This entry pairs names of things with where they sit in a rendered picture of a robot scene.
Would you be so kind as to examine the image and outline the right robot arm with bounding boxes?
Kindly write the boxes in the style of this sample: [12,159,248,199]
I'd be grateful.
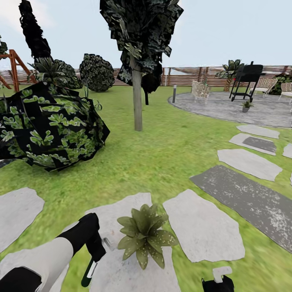
[202,266,234,292]

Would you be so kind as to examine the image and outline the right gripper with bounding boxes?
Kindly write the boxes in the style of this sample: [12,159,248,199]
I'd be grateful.
[202,277,234,292]

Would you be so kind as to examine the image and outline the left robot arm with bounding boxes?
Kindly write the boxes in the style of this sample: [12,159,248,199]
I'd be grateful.
[0,211,116,292]

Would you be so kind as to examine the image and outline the insectifuge atomizer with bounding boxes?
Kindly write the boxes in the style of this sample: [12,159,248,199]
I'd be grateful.
[81,257,99,287]

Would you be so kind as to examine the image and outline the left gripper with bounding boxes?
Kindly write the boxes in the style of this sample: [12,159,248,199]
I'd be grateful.
[86,235,106,262]

